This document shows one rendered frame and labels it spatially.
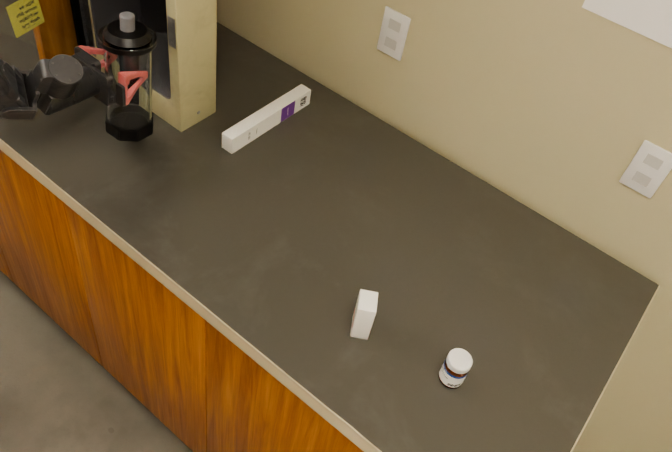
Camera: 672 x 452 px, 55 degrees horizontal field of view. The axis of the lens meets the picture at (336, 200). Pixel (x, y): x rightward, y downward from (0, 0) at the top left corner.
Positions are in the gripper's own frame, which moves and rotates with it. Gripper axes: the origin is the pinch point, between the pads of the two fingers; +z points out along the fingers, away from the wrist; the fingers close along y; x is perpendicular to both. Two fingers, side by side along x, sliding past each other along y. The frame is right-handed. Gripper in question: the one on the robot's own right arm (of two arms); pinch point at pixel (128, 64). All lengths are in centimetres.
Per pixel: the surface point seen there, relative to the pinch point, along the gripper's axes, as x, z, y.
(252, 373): 38, -15, -52
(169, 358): 63, -13, -27
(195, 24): -5.6, 15.2, -3.1
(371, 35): 0, 53, -24
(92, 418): 118, -18, -1
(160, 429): 117, -8, -19
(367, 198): 20, 26, -47
